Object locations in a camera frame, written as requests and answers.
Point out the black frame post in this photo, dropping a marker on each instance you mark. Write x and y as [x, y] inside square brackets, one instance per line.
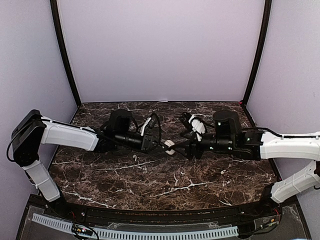
[63, 51]
[259, 51]

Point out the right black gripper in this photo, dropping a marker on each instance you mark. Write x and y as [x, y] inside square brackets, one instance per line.
[190, 145]

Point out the left black frame post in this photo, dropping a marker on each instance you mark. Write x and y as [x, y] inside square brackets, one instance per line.
[63, 51]

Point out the beige square charging case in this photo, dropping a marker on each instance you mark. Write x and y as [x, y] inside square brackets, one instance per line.
[169, 147]

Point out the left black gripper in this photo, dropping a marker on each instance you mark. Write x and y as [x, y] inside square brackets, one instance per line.
[148, 142]

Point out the black front rail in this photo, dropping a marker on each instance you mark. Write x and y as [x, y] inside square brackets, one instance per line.
[101, 215]

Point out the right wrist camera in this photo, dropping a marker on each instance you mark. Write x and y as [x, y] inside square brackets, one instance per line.
[193, 124]

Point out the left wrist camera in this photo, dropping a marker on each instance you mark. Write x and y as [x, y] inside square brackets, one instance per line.
[148, 124]

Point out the right black frame post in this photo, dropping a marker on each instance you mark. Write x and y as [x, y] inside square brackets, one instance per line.
[259, 51]

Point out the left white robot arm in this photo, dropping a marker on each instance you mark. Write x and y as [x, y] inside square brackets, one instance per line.
[120, 130]

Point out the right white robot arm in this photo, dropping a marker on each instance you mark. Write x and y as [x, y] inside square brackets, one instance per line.
[254, 144]

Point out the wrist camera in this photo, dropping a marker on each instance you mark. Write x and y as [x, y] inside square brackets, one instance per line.
[148, 124]
[193, 124]

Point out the white slotted cable duct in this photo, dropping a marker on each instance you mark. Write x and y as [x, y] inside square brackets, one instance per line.
[81, 232]

